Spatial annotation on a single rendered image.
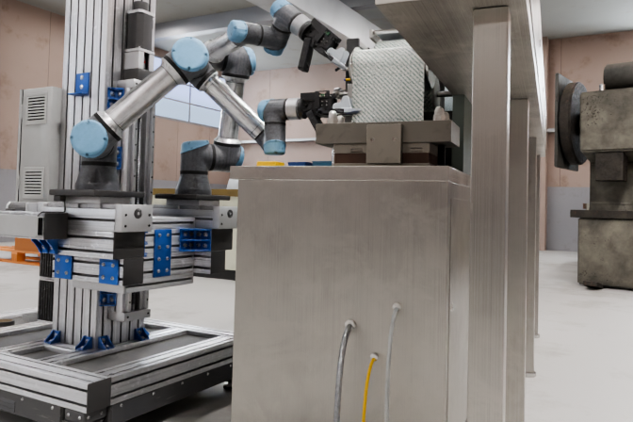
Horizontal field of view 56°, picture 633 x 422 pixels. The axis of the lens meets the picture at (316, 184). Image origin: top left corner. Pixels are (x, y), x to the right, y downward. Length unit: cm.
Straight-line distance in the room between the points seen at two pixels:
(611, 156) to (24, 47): 990
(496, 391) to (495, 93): 51
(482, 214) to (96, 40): 180
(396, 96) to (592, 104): 526
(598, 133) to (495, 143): 595
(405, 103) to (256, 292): 75
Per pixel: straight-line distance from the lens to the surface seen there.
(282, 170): 173
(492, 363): 109
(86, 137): 200
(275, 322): 177
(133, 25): 248
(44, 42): 1261
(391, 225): 162
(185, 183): 248
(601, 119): 701
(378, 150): 168
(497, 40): 110
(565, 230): 1301
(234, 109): 214
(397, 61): 194
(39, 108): 261
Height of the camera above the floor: 78
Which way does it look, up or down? 2 degrees up
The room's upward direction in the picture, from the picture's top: 1 degrees clockwise
